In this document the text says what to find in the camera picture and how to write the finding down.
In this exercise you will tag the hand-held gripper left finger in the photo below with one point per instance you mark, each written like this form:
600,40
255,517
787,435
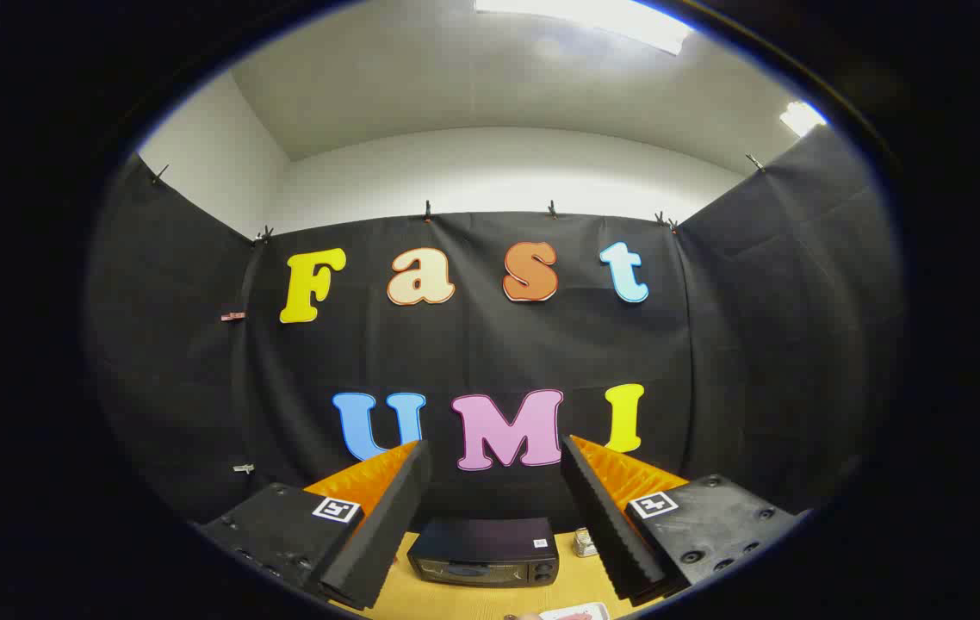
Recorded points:
387,525

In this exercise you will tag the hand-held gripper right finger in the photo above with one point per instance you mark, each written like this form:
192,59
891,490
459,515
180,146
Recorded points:
606,525

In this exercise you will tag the white square plate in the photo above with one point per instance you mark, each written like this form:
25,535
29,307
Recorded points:
580,612

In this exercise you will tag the black toaster oven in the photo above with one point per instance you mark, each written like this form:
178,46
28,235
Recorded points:
483,551

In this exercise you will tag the row of black cloth clips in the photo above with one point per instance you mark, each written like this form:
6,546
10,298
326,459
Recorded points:
427,211

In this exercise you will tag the small ceiling light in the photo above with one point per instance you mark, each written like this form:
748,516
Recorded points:
802,118

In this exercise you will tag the long ceiling light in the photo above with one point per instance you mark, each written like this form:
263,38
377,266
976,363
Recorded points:
593,19

